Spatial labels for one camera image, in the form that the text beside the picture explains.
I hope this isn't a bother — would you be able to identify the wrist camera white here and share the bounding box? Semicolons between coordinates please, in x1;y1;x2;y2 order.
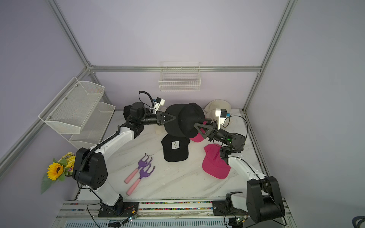
153;97;165;114
215;108;227;130

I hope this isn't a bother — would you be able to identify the black cap with white logo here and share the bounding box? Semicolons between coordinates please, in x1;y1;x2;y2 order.
161;134;190;162

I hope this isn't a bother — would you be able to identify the purple pink garden fork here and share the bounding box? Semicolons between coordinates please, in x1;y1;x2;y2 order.
124;154;153;184
126;164;155;196

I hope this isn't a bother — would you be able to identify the cream Colorado cap back right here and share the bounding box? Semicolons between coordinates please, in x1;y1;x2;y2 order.
204;99;232;113

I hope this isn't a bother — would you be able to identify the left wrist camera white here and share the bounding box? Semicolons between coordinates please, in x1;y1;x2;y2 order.
153;97;165;114

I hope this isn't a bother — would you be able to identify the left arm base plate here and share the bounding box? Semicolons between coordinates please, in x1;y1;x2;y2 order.
98;201;139;218

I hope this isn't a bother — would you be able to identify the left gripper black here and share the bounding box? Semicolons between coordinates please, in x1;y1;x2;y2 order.
140;112;176;126

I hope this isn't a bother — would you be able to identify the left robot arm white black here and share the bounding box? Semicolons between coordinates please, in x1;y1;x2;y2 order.
72;102;176;207

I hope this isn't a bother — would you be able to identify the sunflower bouquet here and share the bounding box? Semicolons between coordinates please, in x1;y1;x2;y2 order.
40;152;76;194

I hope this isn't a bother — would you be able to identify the white wire wall basket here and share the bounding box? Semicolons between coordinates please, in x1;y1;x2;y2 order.
158;61;201;92

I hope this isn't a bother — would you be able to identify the purple pink garden fork lower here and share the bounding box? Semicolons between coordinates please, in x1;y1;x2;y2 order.
126;164;155;196

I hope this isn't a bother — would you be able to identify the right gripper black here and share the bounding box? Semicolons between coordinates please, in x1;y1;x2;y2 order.
196;119;232;146

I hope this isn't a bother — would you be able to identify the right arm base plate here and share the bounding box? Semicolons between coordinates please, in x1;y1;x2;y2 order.
212;192;249;216

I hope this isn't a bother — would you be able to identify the aluminium front rail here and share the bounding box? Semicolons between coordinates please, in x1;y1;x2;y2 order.
52;199;297;228

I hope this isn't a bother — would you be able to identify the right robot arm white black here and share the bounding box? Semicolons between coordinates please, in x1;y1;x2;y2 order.
194;121;285;223

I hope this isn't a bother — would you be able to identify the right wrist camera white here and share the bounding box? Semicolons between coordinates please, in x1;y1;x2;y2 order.
215;108;227;130

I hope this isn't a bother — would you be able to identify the pink cap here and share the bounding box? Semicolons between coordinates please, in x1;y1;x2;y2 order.
202;144;231;180
190;128;205;143

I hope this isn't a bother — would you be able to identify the purple pink garden fork upper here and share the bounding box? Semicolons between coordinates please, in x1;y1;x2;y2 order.
124;154;153;184

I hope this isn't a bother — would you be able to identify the white two-tier mesh shelf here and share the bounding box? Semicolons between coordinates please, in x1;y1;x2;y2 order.
39;78;115;149

